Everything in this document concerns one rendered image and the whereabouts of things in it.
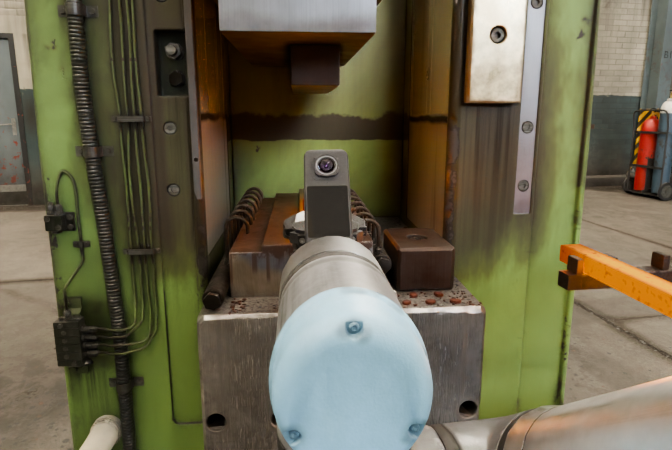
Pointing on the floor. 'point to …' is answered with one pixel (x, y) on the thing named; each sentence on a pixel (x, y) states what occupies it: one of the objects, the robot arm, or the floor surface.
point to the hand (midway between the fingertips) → (320, 210)
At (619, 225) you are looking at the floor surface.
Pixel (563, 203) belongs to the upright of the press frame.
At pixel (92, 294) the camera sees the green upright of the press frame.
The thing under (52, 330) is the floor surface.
